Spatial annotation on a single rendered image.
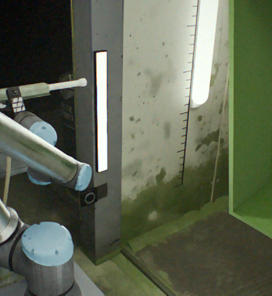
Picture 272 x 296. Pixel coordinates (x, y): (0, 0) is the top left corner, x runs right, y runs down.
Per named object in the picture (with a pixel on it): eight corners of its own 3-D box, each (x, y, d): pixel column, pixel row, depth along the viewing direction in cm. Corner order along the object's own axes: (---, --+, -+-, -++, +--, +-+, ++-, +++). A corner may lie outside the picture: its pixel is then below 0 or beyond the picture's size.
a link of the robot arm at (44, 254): (55, 304, 118) (51, 258, 111) (11, 284, 125) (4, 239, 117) (84, 272, 131) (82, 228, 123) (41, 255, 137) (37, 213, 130)
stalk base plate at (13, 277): (10, 266, 235) (10, 265, 235) (18, 278, 227) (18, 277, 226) (-11, 275, 228) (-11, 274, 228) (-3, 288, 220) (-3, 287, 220)
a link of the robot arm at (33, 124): (33, 157, 129) (30, 129, 125) (18, 144, 138) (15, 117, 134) (59, 150, 135) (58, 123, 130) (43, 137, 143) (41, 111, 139)
